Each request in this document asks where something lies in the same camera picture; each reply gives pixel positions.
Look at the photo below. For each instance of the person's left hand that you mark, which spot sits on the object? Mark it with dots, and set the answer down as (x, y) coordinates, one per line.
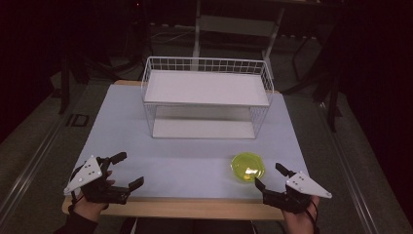
(89, 208)

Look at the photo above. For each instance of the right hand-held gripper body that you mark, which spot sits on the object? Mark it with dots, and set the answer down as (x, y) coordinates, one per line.
(295, 191)

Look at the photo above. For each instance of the grey metal stand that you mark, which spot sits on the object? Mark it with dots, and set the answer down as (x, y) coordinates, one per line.
(233, 35)

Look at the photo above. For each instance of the black metal stand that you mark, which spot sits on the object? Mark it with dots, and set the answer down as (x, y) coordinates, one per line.
(65, 81)
(328, 78)

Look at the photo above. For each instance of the person's right hand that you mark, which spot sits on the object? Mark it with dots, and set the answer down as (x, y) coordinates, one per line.
(300, 219)

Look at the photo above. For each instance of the yellow-green round plate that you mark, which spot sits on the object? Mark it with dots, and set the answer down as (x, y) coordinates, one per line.
(247, 167)

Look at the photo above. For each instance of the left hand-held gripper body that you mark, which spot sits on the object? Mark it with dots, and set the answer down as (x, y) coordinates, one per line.
(94, 182)

